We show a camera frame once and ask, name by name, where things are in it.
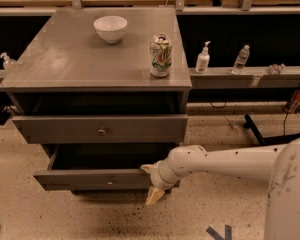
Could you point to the crumpled plastic wrapper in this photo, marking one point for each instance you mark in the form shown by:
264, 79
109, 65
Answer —
276, 69

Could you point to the clear plastic water bottle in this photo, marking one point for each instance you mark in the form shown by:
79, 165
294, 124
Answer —
241, 60

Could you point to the white ceramic bowl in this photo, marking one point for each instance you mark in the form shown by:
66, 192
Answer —
111, 29

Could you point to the grey drawer cabinet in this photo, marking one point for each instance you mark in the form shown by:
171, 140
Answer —
68, 70

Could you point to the clear pump sanitizer bottle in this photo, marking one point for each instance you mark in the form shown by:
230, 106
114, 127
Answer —
8, 63

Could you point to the grey top drawer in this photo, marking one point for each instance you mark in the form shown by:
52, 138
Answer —
101, 129

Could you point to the grey drawer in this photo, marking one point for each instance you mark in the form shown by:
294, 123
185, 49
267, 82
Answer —
101, 129
95, 167

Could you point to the white pump lotion bottle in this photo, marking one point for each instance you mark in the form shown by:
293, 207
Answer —
203, 59

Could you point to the orange power strip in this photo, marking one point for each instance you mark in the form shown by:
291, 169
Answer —
293, 104

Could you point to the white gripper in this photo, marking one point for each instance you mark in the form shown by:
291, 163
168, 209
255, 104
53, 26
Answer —
160, 176

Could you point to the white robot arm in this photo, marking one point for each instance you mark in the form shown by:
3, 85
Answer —
277, 165

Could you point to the green white soda can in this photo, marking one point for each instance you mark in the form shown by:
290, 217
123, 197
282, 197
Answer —
161, 55

